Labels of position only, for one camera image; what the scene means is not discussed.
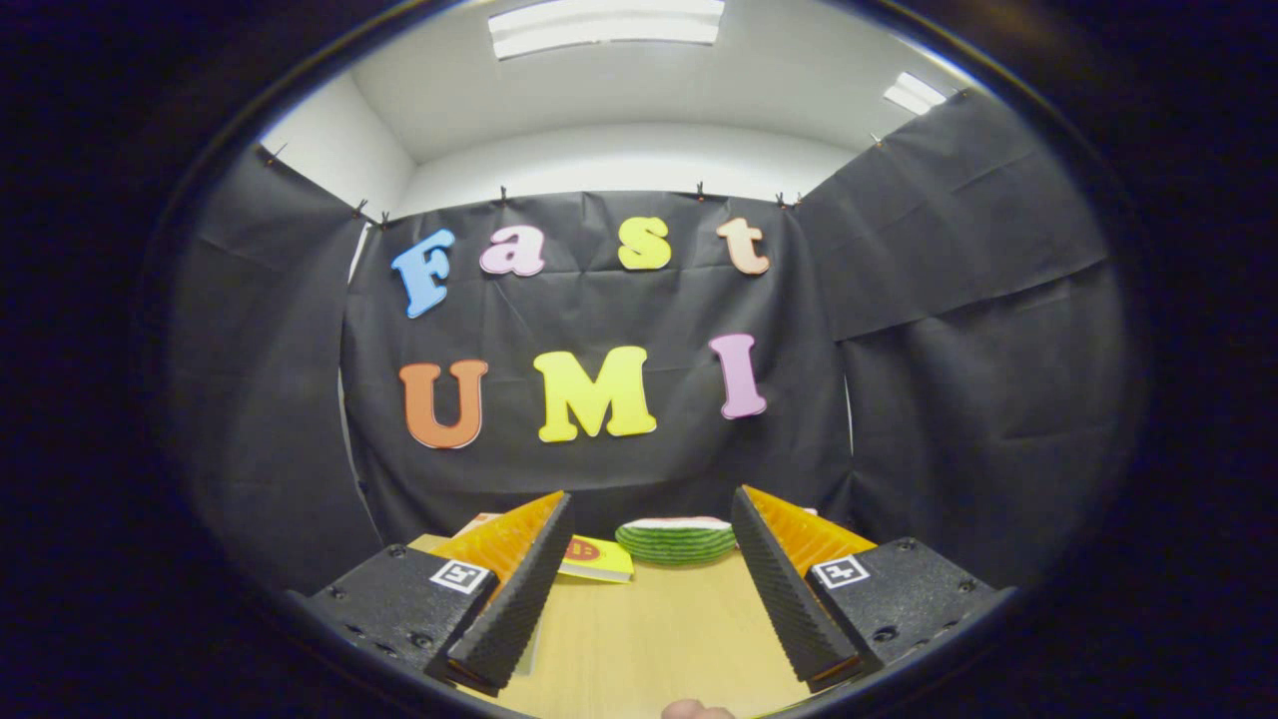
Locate yellow book with red label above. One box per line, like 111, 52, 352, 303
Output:
559, 534, 636, 584

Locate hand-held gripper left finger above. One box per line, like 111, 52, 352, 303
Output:
285, 489, 576, 698

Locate ceiling light panel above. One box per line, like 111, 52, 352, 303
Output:
883, 71, 950, 117
487, 0, 727, 61

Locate black backdrop cloth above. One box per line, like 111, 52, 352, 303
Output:
160, 90, 1144, 600

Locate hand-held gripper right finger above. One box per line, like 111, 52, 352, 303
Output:
730, 485, 1017, 695

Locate watermelon slice plush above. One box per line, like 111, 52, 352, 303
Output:
614, 515, 740, 566

